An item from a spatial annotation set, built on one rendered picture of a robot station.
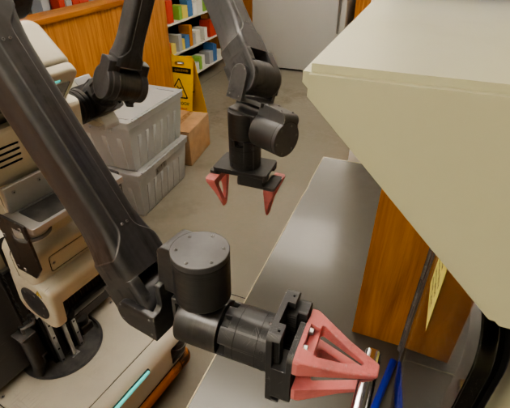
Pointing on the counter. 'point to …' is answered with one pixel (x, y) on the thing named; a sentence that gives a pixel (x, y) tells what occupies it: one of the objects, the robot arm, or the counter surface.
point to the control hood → (442, 131)
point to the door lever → (363, 393)
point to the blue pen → (384, 384)
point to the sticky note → (435, 287)
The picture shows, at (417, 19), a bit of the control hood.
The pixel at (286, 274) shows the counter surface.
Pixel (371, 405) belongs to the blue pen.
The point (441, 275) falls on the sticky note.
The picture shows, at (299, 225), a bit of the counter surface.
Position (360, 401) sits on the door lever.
